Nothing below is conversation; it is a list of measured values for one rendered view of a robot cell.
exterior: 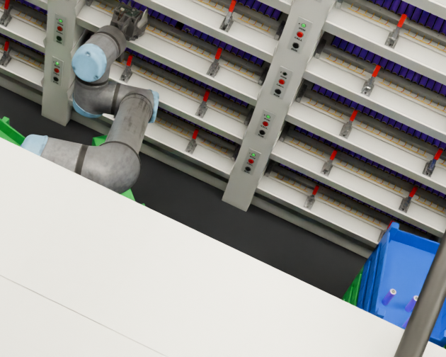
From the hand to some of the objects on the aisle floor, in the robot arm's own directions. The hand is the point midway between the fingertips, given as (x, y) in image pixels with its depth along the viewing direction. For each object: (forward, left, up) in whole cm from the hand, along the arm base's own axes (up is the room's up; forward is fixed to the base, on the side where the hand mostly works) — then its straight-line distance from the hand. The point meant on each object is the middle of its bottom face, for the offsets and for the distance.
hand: (139, 15), depth 264 cm
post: (-12, -44, -62) cm, 77 cm away
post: (+13, +21, -60) cm, 65 cm away
